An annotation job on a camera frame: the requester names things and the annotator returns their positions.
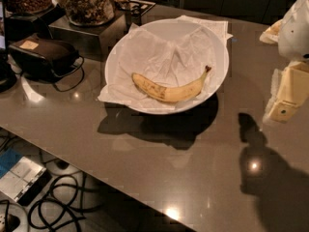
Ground dark pedestal under cereal jar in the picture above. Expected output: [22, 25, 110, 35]
[5, 6, 65, 42]

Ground black round stand base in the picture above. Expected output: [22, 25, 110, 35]
[0, 61, 17, 93]

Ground black vr headset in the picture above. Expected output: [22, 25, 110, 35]
[9, 35, 81, 82]

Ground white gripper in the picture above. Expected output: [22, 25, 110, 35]
[260, 0, 309, 123]

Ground black headset cable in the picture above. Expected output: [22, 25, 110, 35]
[22, 55, 86, 93]

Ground silver box on floor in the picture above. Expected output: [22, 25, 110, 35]
[0, 157, 51, 206]

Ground blue object on floor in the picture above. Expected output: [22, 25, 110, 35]
[0, 149, 22, 178]

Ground black cable on floor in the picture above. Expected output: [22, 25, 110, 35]
[27, 172, 104, 232]

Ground white bowl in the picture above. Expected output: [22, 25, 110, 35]
[104, 18, 230, 116]

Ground white paper napkin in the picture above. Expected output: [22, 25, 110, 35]
[97, 14, 234, 112]

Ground yellow banana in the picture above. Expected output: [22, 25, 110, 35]
[131, 66, 211, 103]

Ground dark metal pedestal box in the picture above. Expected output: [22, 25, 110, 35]
[49, 11, 127, 61]

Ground glass jar of granola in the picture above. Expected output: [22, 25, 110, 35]
[60, 0, 115, 26]

